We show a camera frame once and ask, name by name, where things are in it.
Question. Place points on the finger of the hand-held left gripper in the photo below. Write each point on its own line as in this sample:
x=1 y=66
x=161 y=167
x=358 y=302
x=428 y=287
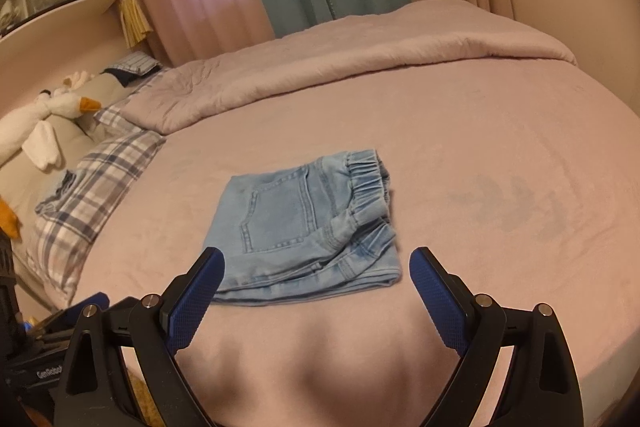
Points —
x=92 y=299

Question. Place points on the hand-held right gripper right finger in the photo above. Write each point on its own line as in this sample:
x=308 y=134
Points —
x=440 y=302

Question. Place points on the light blue denim pants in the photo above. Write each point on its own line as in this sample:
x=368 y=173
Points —
x=280 y=217

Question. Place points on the pink folded quilt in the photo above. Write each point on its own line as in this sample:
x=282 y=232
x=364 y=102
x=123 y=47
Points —
x=350 y=52

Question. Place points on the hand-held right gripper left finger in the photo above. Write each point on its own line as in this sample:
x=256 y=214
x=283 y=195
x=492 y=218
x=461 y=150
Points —
x=195 y=302

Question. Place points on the bed with pink sheet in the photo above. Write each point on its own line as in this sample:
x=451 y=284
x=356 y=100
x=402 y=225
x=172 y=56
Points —
x=475 y=147

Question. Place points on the yellow hanging cloth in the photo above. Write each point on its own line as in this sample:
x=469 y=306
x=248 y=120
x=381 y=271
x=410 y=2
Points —
x=134 y=19

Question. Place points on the white goose plush toy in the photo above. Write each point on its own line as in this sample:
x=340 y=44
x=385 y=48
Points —
x=45 y=127

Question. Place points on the striped folded clothing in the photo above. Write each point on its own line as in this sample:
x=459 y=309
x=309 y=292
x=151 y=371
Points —
x=132 y=64

